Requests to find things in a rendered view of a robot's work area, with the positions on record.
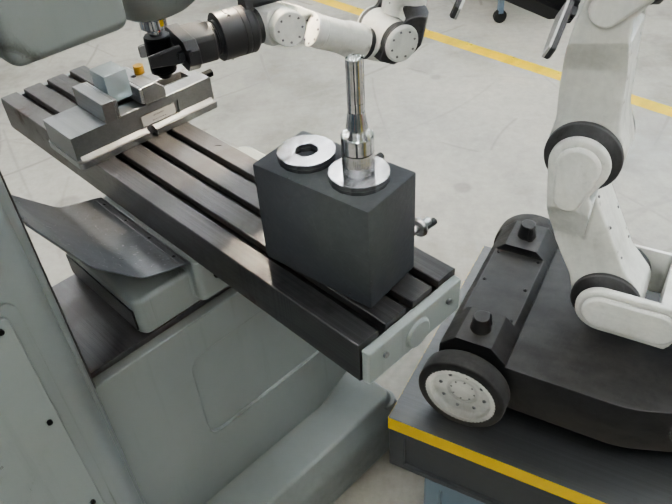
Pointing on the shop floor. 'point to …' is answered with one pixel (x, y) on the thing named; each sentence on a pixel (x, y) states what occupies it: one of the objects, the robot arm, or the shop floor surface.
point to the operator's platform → (516, 453)
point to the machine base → (320, 450)
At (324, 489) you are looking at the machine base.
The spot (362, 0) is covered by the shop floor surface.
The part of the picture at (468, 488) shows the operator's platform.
